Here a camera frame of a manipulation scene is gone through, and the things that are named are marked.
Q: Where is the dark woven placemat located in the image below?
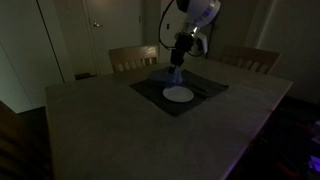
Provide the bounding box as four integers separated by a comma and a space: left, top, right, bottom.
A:
129, 69, 230, 118

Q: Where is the white closet door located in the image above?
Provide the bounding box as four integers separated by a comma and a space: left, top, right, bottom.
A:
0, 0, 65, 115

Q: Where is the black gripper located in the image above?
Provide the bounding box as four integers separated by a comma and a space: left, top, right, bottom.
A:
170, 31, 196, 74

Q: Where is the white door with lever handle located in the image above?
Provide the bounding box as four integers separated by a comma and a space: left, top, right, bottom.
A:
82, 0, 144, 76

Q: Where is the blue towel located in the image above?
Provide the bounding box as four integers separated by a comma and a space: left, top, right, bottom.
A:
148, 65, 184, 86

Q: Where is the red clamp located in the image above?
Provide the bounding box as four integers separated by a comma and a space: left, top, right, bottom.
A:
275, 162, 301, 178

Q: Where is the white round plate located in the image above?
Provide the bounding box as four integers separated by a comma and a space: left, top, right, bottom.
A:
162, 86, 195, 104

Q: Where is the small dark brown doormat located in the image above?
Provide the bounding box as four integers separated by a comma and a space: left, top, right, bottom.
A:
74, 72, 98, 81

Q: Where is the dark interior door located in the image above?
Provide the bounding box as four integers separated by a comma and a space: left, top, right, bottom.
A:
205, 0, 259, 62

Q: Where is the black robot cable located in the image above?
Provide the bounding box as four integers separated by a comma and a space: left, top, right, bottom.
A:
158, 0, 179, 51

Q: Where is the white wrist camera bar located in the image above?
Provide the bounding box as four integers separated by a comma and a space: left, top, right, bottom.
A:
195, 34, 210, 55

